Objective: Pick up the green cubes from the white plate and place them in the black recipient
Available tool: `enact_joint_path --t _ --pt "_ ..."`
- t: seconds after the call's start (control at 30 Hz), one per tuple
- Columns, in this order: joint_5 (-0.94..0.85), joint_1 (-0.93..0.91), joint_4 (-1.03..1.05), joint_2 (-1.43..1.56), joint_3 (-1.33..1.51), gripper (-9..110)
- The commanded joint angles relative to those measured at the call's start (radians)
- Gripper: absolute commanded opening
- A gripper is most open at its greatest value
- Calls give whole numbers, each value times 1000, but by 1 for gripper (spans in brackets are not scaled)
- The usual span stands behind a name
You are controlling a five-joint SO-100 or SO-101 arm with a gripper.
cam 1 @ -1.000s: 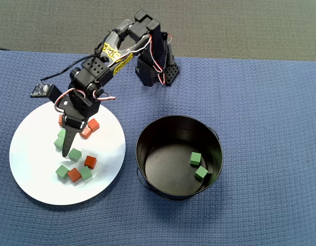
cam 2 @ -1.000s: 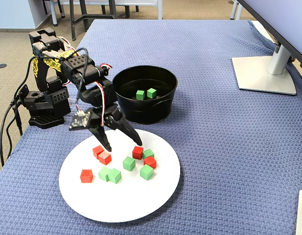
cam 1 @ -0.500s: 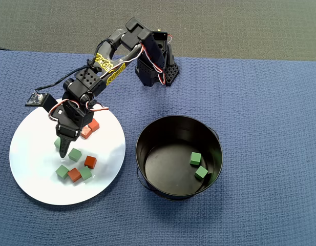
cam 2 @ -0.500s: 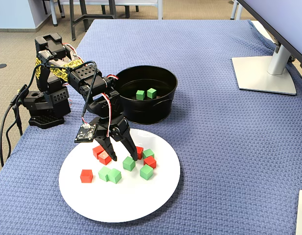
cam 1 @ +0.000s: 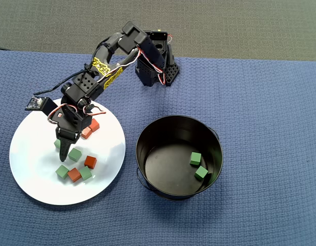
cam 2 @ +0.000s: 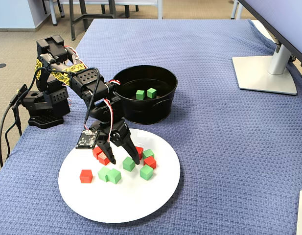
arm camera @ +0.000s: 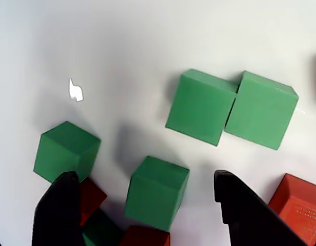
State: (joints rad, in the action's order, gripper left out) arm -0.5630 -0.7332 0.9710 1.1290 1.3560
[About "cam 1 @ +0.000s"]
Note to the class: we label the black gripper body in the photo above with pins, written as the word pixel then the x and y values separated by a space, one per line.
pixel 67 135

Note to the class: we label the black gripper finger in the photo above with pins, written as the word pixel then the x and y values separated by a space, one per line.
pixel 64 151

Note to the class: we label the green wooden cube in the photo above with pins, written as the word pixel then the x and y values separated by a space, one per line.
pixel 85 173
pixel 195 158
pixel 75 154
pixel 62 171
pixel 57 143
pixel 201 173

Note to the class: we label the white round plate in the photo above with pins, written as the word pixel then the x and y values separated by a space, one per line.
pixel 37 179

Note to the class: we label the red wooden cube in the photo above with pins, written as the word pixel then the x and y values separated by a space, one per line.
pixel 90 162
pixel 86 133
pixel 94 125
pixel 74 175

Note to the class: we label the black metal bucket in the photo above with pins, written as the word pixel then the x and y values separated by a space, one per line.
pixel 160 179

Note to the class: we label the blue woven tablecloth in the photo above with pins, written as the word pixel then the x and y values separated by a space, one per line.
pixel 250 102

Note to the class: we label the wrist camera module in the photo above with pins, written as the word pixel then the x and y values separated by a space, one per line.
pixel 34 103

